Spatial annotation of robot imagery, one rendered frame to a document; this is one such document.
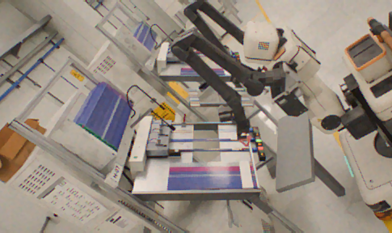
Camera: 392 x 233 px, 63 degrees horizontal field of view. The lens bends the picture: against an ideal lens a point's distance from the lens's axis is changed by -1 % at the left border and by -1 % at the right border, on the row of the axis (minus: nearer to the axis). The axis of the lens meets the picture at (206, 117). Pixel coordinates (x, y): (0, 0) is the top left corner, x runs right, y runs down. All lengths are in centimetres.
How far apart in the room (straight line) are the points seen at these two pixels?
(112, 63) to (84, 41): 215
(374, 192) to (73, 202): 168
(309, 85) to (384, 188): 73
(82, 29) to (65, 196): 348
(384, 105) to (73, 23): 434
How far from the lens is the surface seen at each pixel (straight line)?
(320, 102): 175
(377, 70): 174
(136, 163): 197
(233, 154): 209
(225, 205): 216
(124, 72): 308
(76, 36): 520
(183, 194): 184
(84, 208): 202
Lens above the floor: 190
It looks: 24 degrees down
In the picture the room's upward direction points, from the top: 49 degrees counter-clockwise
